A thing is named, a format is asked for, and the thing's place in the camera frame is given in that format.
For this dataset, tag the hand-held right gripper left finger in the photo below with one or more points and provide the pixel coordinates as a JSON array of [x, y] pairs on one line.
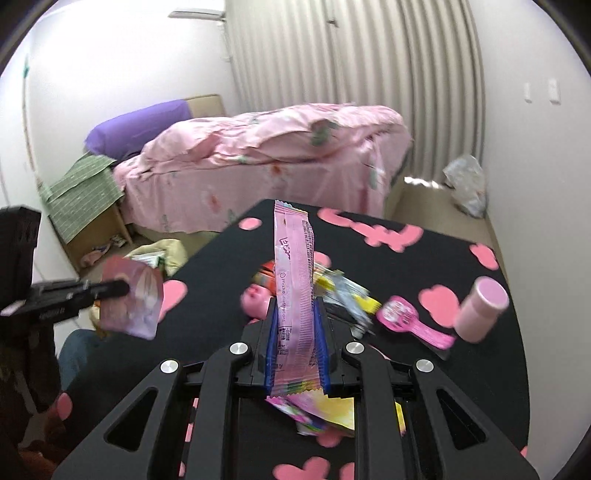
[[270, 344]]

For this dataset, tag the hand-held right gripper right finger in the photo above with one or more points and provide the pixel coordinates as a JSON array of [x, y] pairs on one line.
[[322, 344]]

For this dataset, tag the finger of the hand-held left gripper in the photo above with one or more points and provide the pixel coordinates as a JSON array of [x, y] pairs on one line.
[[108, 290]]

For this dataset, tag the long pink wrapper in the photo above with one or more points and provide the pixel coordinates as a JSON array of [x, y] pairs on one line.
[[295, 277]]

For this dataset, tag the trash bin with yellow bag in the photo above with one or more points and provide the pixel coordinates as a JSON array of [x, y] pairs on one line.
[[174, 253]]

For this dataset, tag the pink paddle-shaped packet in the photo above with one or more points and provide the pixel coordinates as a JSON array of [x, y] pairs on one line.
[[401, 316]]

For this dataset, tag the pink slipper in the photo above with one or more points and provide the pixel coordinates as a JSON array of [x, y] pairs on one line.
[[94, 257]]

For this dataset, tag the pink pig toy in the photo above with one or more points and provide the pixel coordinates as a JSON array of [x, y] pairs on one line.
[[256, 301]]

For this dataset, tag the white shoes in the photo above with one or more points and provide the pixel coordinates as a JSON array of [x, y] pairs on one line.
[[118, 241]]

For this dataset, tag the yellow silver wrapper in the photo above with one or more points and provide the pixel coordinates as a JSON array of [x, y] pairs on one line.
[[355, 297]]

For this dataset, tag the wooden nightstand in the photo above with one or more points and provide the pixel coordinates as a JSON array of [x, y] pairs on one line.
[[117, 230]]

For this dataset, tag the black pink-patterned tablecloth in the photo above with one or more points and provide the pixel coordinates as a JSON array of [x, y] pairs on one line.
[[217, 300]]

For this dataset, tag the red snack wrapper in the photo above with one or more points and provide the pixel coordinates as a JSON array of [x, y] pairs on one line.
[[265, 273]]

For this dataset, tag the person's leg in jeans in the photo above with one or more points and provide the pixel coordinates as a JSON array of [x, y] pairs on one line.
[[81, 355]]

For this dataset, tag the pink cartoon snack wrapper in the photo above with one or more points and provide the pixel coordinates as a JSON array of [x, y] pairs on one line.
[[304, 415]]

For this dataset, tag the green checked cloth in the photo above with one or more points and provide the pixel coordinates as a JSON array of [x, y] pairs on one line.
[[81, 194]]

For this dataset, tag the bed with pink floral sheet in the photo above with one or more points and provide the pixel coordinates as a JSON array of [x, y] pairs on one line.
[[258, 189]]

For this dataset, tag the pink plastic bottle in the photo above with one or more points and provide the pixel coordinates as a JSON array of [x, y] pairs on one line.
[[480, 309]]

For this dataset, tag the purple pillow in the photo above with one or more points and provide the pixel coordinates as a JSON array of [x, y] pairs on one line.
[[134, 127]]

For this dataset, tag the beige headboard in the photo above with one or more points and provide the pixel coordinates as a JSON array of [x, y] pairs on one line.
[[207, 105]]

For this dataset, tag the pink floral duvet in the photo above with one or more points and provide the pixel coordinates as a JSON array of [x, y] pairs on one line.
[[277, 134]]

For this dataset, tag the white plastic bag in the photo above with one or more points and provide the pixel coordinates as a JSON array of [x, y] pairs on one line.
[[466, 184]]

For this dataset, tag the white pleated curtain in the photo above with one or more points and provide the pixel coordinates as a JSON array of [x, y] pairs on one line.
[[369, 69]]

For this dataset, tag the white wall switch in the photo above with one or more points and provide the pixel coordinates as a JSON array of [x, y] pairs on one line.
[[553, 90], [527, 92]]

